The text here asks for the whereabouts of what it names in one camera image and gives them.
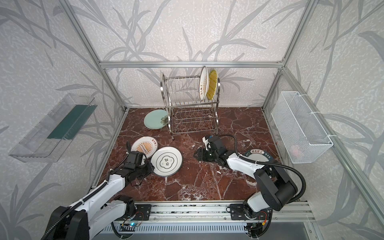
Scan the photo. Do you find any small orange sun plate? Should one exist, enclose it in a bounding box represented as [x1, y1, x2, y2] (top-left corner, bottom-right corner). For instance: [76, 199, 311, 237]
[131, 137, 159, 159]

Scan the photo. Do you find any white plate green emblem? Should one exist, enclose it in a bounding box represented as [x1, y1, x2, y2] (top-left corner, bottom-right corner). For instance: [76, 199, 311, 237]
[151, 147, 183, 177]

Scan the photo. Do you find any yellow green striped plate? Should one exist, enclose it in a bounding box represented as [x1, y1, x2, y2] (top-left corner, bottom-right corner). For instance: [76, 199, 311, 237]
[206, 69, 218, 101]

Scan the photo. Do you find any large orange sun plate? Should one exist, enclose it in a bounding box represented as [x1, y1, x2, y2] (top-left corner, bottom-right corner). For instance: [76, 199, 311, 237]
[199, 66, 209, 101]

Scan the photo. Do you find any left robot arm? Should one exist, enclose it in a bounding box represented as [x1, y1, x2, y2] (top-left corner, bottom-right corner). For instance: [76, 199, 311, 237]
[42, 151, 155, 240]

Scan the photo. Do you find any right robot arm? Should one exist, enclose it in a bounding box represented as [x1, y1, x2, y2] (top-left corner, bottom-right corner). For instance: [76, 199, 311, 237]
[194, 134, 307, 218]

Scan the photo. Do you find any stainless steel dish rack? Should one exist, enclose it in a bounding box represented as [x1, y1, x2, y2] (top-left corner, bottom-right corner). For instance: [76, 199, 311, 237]
[160, 74, 221, 140]

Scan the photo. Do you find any white plate green rim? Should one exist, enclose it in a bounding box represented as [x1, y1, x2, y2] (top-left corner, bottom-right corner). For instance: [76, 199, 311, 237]
[244, 149, 275, 162]

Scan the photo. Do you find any light green flower plate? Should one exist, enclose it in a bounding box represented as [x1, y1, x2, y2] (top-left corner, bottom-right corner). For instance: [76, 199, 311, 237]
[144, 109, 169, 130]

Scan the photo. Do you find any clear plastic tray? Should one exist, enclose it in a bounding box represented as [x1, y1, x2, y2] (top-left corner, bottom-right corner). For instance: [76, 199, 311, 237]
[9, 94, 98, 163]

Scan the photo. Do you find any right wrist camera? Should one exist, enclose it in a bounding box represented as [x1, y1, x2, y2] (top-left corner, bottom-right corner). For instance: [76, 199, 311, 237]
[203, 136, 211, 151]

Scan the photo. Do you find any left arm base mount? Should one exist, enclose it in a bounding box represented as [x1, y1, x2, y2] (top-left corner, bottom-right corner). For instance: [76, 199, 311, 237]
[115, 204, 152, 221]

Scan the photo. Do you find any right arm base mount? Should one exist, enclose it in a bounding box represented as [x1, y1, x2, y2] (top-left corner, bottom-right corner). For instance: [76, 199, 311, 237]
[226, 204, 271, 222]

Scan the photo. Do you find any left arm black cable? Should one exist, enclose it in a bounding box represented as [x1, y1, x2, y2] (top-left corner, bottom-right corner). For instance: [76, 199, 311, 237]
[40, 140, 133, 240]

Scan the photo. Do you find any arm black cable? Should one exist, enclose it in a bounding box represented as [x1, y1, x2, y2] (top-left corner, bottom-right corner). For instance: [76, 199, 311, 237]
[40, 140, 133, 240]
[218, 133, 307, 204]

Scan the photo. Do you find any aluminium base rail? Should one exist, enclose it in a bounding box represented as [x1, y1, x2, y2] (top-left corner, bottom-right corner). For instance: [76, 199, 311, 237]
[61, 200, 316, 224]

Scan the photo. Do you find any white wire mesh basket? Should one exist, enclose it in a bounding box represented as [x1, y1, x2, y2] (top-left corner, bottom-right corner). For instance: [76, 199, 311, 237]
[272, 91, 333, 164]

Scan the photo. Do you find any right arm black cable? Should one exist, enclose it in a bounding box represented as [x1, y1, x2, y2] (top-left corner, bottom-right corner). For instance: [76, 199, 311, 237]
[218, 133, 307, 204]

